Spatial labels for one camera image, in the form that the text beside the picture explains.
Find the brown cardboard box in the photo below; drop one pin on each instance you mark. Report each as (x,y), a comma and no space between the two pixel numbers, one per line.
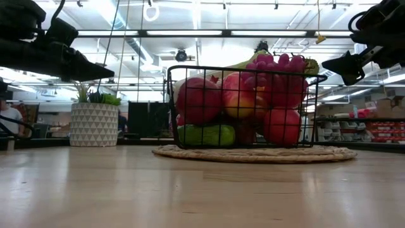
(387,106)

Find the woven straw placemat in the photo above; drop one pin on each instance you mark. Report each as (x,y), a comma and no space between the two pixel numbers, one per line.
(253,155)

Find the black overhead camera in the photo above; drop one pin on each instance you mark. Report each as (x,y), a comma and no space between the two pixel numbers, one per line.
(262,46)

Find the potted plant white geometric pot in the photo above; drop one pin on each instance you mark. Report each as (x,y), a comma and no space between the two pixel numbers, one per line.
(93,123)

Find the red round fruit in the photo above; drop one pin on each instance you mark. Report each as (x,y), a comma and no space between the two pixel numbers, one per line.
(281,126)

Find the black overhead frame bar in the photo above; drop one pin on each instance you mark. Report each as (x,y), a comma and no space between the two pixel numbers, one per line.
(226,33)

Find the green elongated vegetable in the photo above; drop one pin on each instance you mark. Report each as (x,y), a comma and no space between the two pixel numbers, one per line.
(205,135)

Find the person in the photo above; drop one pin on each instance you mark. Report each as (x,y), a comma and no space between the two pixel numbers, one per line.
(122,123)
(11,118)

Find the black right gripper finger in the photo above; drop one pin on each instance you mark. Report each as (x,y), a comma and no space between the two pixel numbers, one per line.
(346,66)

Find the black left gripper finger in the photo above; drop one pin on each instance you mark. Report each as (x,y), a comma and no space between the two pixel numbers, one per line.
(91,71)

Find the colourful patterned fabric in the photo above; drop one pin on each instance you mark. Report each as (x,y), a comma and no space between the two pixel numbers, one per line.
(31,114)

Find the black table frame rail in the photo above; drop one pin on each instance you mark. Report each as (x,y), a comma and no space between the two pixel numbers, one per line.
(38,143)
(373,146)

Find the black ceiling spotlight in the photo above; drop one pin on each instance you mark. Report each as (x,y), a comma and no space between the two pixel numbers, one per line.
(181,56)

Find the purple grape bunch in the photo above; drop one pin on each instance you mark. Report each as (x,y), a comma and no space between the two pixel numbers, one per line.
(269,65)

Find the rack of red bins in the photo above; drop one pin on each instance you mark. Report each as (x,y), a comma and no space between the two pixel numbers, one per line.
(386,131)

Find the pink object on rack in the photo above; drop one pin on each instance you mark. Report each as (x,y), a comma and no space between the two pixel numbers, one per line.
(360,113)

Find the black cabinet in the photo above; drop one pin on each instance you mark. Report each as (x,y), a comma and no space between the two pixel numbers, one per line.
(148,118)

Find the dark red pomegranate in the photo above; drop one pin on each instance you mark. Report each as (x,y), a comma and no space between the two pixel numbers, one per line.
(197,101)

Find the red and yellow apple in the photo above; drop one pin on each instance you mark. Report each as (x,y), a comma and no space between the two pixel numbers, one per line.
(237,101)

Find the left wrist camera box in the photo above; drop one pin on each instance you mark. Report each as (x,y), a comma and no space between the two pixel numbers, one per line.
(61,31)

